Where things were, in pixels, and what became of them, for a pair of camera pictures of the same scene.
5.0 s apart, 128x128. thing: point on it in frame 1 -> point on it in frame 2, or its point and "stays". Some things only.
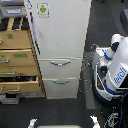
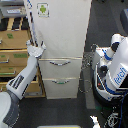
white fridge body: x=59 y=29 stays
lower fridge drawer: x=61 y=88 stays
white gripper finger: x=95 y=121 -> x=43 y=46
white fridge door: x=60 y=27 stays
